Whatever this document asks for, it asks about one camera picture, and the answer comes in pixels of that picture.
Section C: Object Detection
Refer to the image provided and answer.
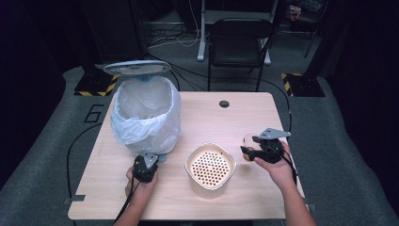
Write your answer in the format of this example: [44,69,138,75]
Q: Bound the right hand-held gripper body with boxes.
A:
[252,127,292,164]

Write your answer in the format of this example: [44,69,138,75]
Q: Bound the white plastic trash bag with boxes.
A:
[110,75,183,155]

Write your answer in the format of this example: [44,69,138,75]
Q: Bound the white grey pedal trash can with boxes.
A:
[103,59,183,164]

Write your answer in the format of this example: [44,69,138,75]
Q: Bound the beige perforated strainer container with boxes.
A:
[184,142,238,200]

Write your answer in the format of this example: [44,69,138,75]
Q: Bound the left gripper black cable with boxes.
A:
[114,173,139,224]

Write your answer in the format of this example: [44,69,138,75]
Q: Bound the white floor cable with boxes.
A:
[146,0,201,50]

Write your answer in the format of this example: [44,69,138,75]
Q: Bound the black floor cable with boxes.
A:
[260,78,294,135]
[66,121,104,199]

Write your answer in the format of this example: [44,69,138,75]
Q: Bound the person's right hand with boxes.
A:
[253,140,298,190]

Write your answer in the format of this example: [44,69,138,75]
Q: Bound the black folding chair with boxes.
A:
[206,18,275,92]

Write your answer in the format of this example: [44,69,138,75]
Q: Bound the white metal desk frame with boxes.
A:
[197,0,279,66]

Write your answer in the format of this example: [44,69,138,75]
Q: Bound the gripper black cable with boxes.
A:
[279,146,298,186]
[114,173,139,224]

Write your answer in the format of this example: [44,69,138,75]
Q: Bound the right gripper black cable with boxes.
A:
[279,146,298,186]

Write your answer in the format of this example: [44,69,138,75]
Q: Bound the black base with hazard tape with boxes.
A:
[73,67,121,97]
[280,73,327,98]

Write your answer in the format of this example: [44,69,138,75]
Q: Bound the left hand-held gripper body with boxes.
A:
[133,152,159,185]

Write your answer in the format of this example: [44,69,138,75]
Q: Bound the person's left hand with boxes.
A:
[124,166,159,205]

